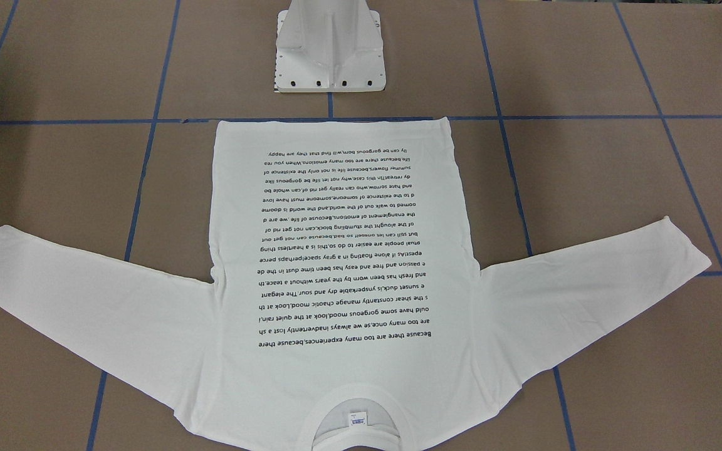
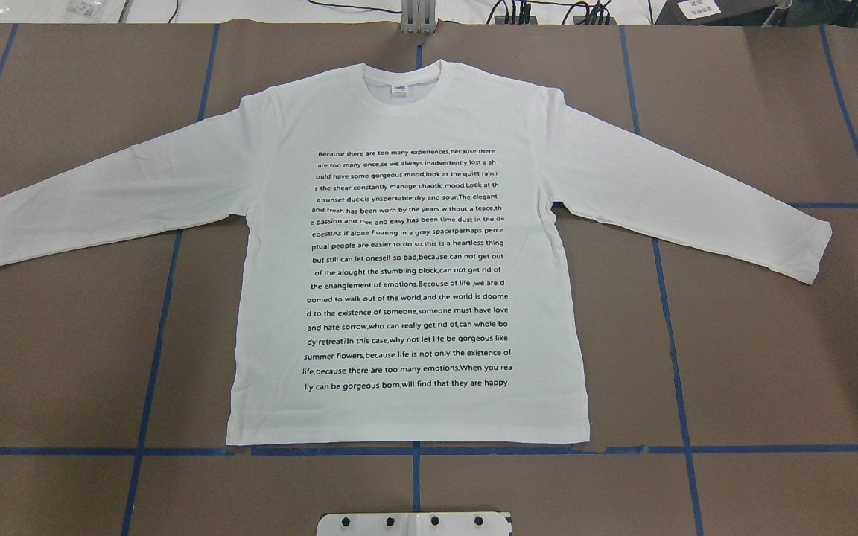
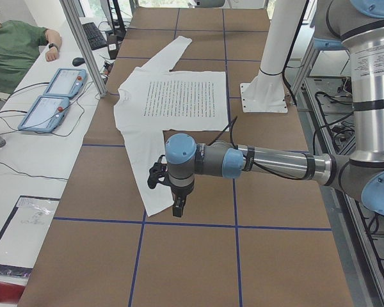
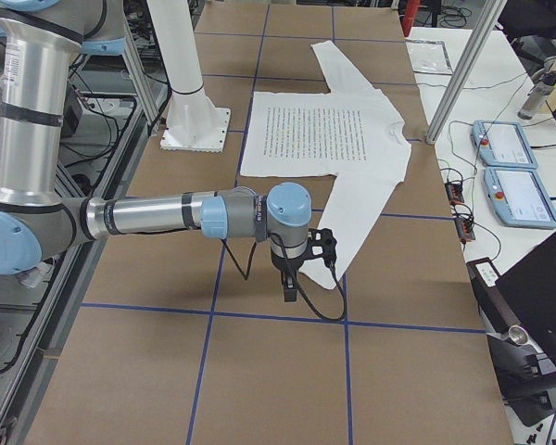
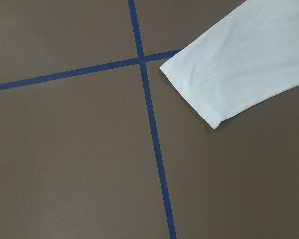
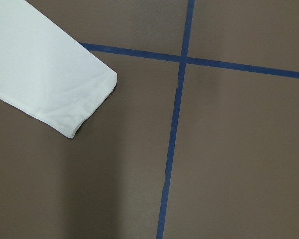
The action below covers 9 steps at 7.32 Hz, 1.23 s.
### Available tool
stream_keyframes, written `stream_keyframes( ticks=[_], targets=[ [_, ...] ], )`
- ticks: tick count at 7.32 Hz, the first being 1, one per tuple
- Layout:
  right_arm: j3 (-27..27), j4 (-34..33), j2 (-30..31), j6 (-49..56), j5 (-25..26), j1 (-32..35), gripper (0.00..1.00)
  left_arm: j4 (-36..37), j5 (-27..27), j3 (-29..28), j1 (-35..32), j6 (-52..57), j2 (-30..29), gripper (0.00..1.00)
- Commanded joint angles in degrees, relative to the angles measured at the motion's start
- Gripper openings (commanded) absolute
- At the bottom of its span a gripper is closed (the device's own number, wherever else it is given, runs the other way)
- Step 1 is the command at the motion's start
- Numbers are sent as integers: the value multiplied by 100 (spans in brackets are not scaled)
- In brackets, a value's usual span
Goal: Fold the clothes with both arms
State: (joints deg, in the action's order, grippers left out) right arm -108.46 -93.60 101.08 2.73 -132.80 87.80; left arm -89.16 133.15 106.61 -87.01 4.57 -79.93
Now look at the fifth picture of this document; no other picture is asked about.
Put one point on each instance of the white printed t-shirt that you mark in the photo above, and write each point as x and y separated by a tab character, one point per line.
250	55

